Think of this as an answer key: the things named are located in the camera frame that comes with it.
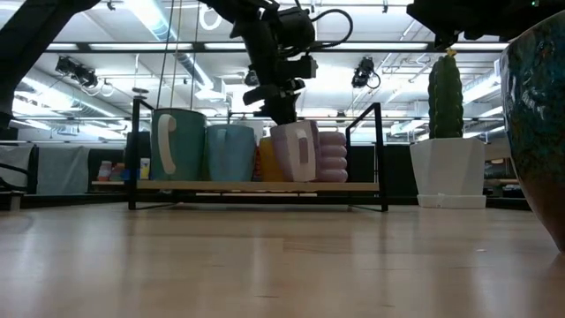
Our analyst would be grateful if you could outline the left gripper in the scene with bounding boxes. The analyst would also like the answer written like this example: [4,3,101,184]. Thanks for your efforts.
[230,4,320,126]

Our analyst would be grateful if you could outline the lavender faceted mug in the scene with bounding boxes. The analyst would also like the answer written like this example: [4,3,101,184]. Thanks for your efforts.
[269,119,323,184]

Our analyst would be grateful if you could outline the light blue faceted mug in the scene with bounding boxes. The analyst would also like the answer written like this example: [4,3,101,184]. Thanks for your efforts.
[204,124,258,183]

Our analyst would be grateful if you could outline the pink ribbed mug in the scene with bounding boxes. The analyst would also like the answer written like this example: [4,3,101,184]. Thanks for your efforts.
[315,130,349,184]

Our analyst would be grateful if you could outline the teal mug with white handle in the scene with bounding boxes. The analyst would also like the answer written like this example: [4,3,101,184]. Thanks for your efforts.
[150,108,208,182]

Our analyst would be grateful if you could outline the yellow mug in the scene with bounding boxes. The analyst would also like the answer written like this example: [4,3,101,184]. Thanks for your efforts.
[257,136,286,183]

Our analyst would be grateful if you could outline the green cactus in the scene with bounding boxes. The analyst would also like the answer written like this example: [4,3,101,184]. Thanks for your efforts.
[426,48,465,140]

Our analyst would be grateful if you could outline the white faceted plant pot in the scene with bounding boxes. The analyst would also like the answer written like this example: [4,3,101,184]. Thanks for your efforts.
[409,137,487,198]

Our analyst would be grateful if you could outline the white plant saucer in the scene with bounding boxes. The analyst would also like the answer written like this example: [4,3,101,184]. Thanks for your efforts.
[416,193,488,210]

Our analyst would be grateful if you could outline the grey office partition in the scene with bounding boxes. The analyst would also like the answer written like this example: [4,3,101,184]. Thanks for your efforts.
[36,145,92,196]

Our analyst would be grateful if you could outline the dark speckled ceramic bowl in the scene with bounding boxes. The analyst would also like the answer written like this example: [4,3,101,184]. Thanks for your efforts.
[500,9,565,254]

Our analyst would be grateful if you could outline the office chair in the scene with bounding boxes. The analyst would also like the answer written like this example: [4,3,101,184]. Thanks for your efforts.
[0,144,40,211]

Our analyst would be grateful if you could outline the black ceiling camera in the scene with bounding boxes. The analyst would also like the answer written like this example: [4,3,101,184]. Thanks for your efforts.
[244,66,261,88]
[54,56,100,89]
[350,56,381,89]

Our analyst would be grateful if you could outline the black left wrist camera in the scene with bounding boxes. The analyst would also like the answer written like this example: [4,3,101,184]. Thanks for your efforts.
[282,54,320,81]

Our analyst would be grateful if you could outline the black frame wooden shelf rack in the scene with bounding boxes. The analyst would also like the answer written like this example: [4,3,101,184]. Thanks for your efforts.
[126,97,390,214]

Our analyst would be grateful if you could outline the thin hanging cable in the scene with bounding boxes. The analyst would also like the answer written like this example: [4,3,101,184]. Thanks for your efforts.
[156,0,176,110]
[169,0,183,110]
[190,0,200,111]

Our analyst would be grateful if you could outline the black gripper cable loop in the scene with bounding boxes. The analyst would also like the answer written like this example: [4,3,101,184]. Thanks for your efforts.
[308,8,355,49]

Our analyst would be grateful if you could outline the black overhead frame beam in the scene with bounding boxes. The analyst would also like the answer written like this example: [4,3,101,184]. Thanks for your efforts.
[42,41,509,55]

